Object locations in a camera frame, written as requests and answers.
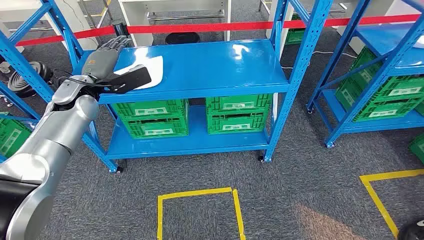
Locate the blue metal shelf rack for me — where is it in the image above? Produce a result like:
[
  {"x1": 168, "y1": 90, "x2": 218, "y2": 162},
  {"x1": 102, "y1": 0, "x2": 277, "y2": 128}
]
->
[
  {"x1": 0, "y1": 0, "x2": 334, "y2": 174},
  {"x1": 306, "y1": 0, "x2": 424, "y2": 149},
  {"x1": 0, "y1": 79, "x2": 41, "y2": 163}
]

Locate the white floor cable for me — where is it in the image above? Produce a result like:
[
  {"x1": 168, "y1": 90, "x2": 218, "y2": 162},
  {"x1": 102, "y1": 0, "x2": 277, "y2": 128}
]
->
[{"x1": 281, "y1": 50, "x2": 357, "y2": 70}]

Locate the red barrier belt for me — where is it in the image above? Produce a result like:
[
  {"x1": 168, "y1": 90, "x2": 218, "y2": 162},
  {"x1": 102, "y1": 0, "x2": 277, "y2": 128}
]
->
[{"x1": 14, "y1": 13, "x2": 422, "y2": 47}]

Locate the white table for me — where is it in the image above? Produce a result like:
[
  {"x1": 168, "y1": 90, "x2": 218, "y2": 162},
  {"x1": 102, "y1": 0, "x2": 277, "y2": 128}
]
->
[
  {"x1": 117, "y1": 0, "x2": 232, "y2": 47},
  {"x1": 0, "y1": 0, "x2": 99, "y2": 51},
  {"x1": 265, "y1": 0, "x2": 424, "y2": 61}
]

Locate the black round stool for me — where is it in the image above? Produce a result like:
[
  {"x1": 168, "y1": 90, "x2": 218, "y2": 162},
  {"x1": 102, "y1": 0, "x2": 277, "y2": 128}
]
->
[
  {"x1": 164, "y1": 32, "x2": 201, "y2": 46},
  {"x1": 7, "y1": 61, "x2": 55, "y2": 99}
]

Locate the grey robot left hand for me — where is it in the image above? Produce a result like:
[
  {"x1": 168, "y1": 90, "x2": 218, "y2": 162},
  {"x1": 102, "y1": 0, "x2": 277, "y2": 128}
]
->
[{"x1": 81, "y1": 35, "x2": 153, "y2": 95}]

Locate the person's foot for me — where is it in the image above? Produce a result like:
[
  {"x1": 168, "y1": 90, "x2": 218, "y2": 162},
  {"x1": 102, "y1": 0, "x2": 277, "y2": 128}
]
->
[{"x1": 397, "y1": 218, "x2": 424, "y2": 240}]

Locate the black stanchion post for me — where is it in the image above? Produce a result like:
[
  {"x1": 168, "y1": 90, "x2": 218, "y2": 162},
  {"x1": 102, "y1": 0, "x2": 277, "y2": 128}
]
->
[{"x1": 111, "y1": 19, "x2": 131, "y2": 39}]

